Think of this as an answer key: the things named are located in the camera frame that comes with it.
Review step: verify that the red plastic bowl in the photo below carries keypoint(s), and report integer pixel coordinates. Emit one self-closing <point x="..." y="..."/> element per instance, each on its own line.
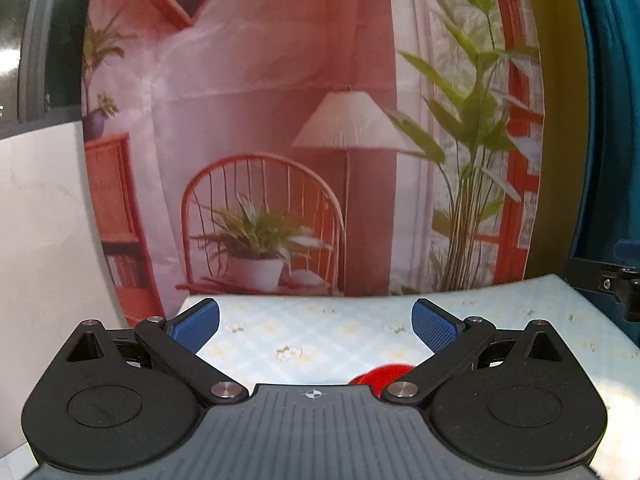
<point x="382" y="376"/>

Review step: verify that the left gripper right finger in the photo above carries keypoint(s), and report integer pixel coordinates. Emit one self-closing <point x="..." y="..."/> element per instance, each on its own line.
<point x="456" y="344"/>

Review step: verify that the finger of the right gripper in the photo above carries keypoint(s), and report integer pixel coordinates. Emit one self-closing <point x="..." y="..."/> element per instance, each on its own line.
<point x="614" y="279"/>

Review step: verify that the floral checkered tablecloth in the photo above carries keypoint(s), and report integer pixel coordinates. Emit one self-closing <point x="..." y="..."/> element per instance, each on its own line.
<point x="322" y="340"/>

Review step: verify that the printed room backdrop cloth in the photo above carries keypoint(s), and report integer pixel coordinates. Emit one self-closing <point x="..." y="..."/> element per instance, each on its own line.
<point x="310" y="147"/>

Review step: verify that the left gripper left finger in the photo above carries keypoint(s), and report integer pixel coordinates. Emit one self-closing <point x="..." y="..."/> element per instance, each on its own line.
<point x="173" y="344"/>

